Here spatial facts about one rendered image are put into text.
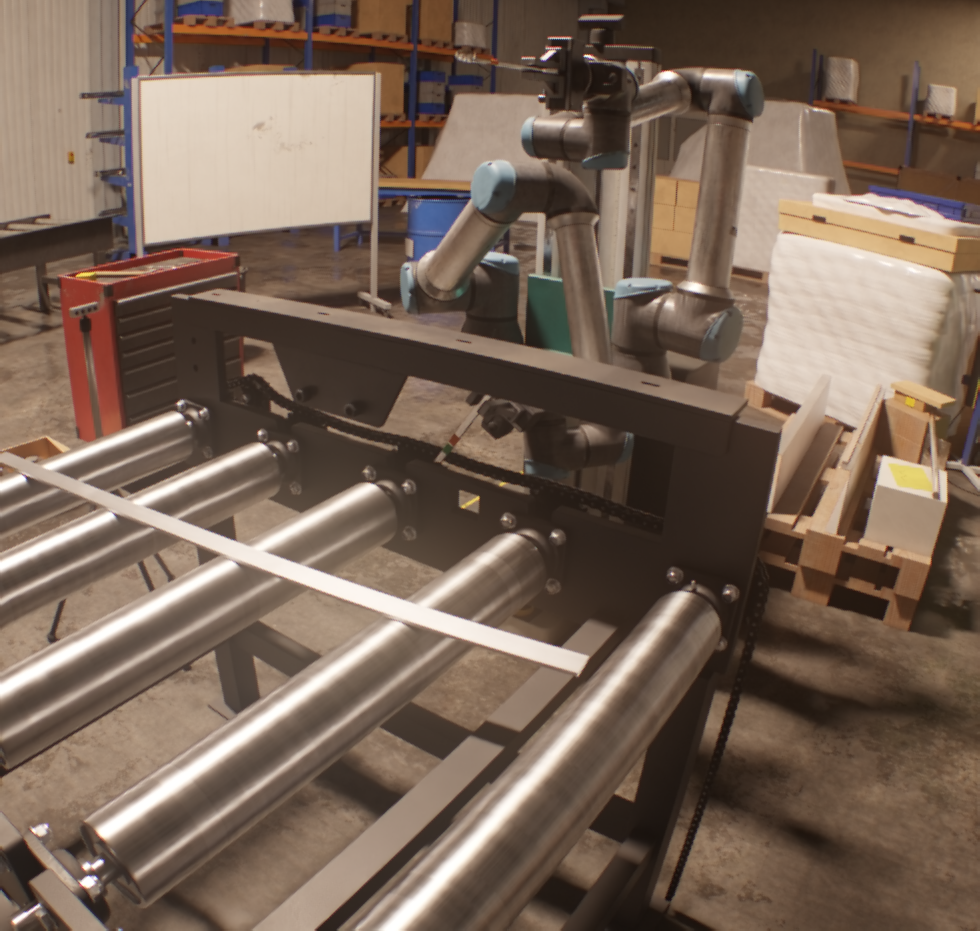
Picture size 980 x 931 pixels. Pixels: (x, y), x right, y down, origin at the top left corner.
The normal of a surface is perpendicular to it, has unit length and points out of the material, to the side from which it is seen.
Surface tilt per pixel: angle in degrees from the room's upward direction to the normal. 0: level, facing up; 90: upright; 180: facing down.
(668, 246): 90
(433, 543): 90
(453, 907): 25
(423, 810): 0
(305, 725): 42
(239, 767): 37
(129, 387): 90
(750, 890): 0
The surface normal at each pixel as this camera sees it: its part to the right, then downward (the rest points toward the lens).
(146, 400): 0.83, 0.25
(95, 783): 0.04, -0.91
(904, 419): -0.89, 0.15
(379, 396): -0.56, 0.32
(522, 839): 0.45, -0.65
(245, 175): 0.52, 0.36
